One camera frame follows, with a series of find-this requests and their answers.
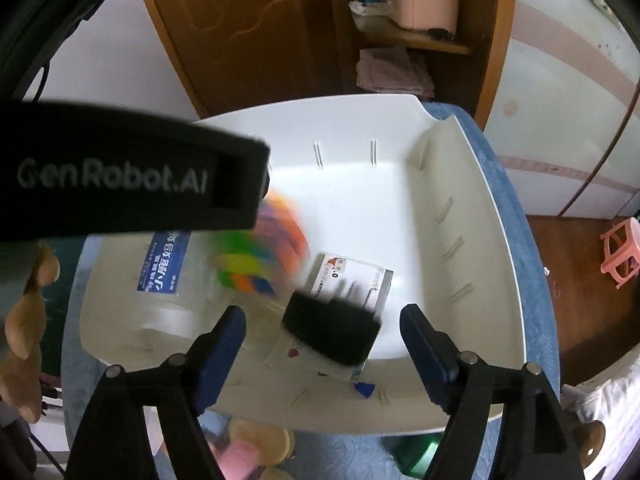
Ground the black charger plug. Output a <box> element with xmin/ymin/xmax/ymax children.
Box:
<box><xmin>281</xmin><ymin>280</ymin><xmax>383</xmax><ymax>366</ymax></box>

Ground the blue table cover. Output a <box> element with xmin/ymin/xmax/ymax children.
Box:
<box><xmin>60</xmin><ymin>100</ymin><xmax>561</xmax><ymax>480</ymax></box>

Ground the brown wooden door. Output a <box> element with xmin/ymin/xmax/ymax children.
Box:
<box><xmin>132</xmin><ymin>0</ymin><xmax>351</xmax><ymax>121</ymax></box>

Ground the white crumpled cloth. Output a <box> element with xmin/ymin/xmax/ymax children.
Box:
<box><xmin>348</xmin><ymin>0</ymin><xmax>396</xmax><ymax>18</ymax></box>

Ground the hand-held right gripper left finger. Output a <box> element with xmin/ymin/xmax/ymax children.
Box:
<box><xmin>72</xmin><ymin>305</ymin><xmax>247</xmax><ymax>480</ymax></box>

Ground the green perfume bottle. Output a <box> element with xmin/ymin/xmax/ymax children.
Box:
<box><xmin>400</xmin><ymin>435</ymin><xmax>446</xmax><ymax>478</ymax></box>

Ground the white compact camera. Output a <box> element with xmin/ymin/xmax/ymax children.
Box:
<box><xmin>265</xmin><ymin>252</ymin><xmax>396</xmax><ymax>383</ymax></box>

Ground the floral sliding wardrobe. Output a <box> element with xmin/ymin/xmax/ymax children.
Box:
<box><xmin>480</xmin><ymin>0</ymin><xmax>640</xmax><ymax>221</ymax></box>

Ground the white plastic tray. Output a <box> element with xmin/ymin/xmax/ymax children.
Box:
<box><xmin>80</xmin><ymin>92</ymin><xmax>528</xmax><ymax>433</ymax></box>

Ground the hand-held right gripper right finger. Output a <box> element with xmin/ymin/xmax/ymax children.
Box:
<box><xmin>400</xmin><ymin>303</ymin><xmax>586</xmax><ymax>480</ymax></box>

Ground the colourful puzzle cube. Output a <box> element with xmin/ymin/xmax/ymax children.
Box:
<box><xmin>210</xmin><ymin>192</ymin><xmax>311</xmax><ymax>296</ymax></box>

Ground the pink stick case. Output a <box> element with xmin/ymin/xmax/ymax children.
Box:
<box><xmin>220</xmin><ymin>440</ymin><xmax>261</xmax><ymax>480</ymax></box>

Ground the pink plastic stool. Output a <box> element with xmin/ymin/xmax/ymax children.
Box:
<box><xmin>600</xmin><ymin>216</ymin><xmax>640</xmax><ymax>290</ymax></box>

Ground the pink folded cloth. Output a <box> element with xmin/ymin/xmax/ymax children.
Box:
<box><xmin>356</xmin><ymin>47</ymin><xmax>435</xmax><ymax>98</ymax></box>

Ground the clear box with blue label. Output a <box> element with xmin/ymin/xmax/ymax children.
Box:
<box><xmin>80</xmin><ymin>230</ymin><xmax>221</xmax><ymax>341</ymax></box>

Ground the person's left hand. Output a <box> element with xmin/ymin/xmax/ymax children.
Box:
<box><xmin>0</xmin><ymin>240</ymin><xmax>58</xmax><ymax>423</ymax></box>

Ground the checked bed blanket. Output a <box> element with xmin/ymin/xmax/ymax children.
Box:
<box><xmin>560</xmin><ymin>375</ymin><xmax>640</xmax><ymax>480</ymax></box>

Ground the wooden corner shelf unit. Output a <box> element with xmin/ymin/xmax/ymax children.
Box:
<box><xmin>320</xmin><ymin>0</ymin><xmax>516</xmax><ymax>128</ymax></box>

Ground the round gold compact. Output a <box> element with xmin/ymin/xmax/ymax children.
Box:
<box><xmin>227</xmin><ymin>417</ymin><xmax>296</xmax><ymax>461</ymax></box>

